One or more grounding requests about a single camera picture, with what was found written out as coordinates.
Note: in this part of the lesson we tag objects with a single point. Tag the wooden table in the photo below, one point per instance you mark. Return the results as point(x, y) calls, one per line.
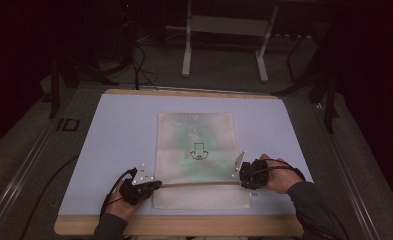
point(184, 226)

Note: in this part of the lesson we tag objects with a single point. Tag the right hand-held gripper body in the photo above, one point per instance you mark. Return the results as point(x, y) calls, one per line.
point(254, 175)

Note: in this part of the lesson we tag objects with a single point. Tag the light blue table mat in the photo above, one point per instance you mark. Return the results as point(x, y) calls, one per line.
point(124, 133)

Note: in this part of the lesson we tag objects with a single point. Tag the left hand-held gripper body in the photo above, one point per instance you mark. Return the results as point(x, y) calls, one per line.
point(134, 193)

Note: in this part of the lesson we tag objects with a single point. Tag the person's left hand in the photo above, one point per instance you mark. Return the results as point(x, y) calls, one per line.
point(120, 208)

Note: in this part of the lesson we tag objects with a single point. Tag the white metal stand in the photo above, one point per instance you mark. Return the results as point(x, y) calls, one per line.
point(229, 25)

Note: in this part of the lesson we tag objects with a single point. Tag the person's right hand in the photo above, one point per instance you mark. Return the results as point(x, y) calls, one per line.
point(282, 176)

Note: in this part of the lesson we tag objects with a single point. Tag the black metal stand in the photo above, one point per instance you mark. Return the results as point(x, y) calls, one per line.
point(55, 90)
point(330, 103)

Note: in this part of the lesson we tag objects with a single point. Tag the metal floor rail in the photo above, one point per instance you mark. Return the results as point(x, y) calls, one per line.
point(349, 180)
point(14, 186)

